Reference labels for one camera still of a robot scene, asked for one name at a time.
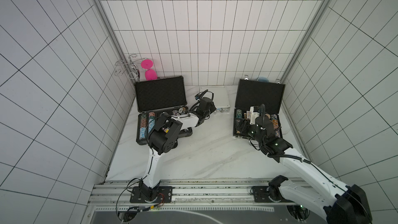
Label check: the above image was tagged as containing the black poker case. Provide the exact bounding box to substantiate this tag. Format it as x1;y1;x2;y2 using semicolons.
135;76;187;145
233;79;286;139

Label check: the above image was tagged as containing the left black poker case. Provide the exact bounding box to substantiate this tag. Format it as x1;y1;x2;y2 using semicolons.
135;76;187;145

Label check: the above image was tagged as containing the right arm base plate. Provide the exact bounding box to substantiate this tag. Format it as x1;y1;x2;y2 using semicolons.
250;186;293;203

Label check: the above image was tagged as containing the blue round object behind case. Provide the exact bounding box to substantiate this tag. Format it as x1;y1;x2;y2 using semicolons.
257;77;269;83

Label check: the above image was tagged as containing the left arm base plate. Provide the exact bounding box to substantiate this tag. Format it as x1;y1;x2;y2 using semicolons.
130;186;173;204

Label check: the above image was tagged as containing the silver poker case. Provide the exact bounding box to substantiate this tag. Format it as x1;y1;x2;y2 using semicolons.
200;86;230;113

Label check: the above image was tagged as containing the aluminium mounting rail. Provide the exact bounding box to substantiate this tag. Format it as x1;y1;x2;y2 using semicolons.
88;178;340;207

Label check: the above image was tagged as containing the right black poker case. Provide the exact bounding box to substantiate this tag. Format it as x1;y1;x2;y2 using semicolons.
233;79;286;139

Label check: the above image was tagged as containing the chrome wire wall rack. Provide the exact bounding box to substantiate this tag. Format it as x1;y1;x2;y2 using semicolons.
114;54;141;82

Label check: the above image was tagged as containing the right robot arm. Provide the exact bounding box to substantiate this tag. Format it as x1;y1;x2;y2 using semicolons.
234;116;373;224

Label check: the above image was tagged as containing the pink hourglass object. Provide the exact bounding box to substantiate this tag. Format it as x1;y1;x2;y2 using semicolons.
141;59;158;81

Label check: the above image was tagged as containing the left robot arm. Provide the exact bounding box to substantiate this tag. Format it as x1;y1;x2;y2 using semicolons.
138;90;217;199

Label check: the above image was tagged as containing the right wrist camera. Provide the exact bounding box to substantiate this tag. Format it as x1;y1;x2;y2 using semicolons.
250;106;260;125

